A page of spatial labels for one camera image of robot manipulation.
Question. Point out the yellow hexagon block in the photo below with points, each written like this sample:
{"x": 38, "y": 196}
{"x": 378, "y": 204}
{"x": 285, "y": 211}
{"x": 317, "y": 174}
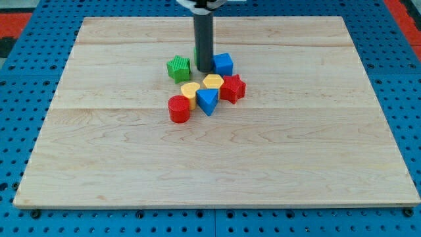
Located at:
{"x": 213, "y": 81}

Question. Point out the yellow heart block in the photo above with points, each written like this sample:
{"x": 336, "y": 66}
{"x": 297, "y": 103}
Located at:
{"x": 189, "y": 90}

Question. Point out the blue cube block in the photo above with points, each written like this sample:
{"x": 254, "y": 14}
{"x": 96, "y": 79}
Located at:
{"x": 223, "y": 64}

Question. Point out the red cylinder block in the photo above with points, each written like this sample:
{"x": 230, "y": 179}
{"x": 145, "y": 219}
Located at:
{"x": 178, "y": 108}

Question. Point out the green circle block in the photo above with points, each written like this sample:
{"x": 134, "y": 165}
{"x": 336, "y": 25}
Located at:
{"x": 195, "y": 55}

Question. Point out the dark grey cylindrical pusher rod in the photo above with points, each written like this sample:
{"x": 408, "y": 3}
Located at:
{"x": 203, "y": 32}

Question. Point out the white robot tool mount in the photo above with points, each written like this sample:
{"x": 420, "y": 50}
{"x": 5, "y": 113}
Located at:
{"x": 201, "y": 7}

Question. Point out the red star block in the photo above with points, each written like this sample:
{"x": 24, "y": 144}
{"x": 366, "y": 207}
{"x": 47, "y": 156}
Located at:
{"x": 233, "y": 88}

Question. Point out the blue triangle block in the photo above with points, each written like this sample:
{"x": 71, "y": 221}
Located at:
{"x": 207, "y": 100}

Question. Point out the light wooden board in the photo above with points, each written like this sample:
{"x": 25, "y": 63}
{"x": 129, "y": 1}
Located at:
{"x": 309, "y": 133}

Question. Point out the green star block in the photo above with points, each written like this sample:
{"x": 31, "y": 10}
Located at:
{"x": 178, "y": 69}

